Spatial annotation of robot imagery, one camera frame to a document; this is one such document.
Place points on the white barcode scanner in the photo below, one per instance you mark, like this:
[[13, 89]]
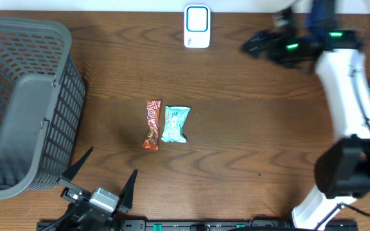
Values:
[[197, 26]]

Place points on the red Top candy bar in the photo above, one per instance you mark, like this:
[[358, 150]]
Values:
[[153, 110]]

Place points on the light blue snack pouch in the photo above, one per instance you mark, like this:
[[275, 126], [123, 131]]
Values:
[[175, 117]]

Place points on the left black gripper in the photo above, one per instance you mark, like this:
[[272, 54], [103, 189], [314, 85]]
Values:
[[69, 175]]

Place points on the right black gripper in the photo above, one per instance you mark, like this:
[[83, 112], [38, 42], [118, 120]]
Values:
[[276, 36]]

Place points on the grey plastic shopping basket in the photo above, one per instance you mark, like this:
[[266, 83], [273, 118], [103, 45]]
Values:
[[42, 96]]

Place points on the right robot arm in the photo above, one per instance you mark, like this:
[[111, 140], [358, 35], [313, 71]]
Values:
[[342, 173]]

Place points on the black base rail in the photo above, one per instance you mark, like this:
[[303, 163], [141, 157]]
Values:
[[141, 225]]

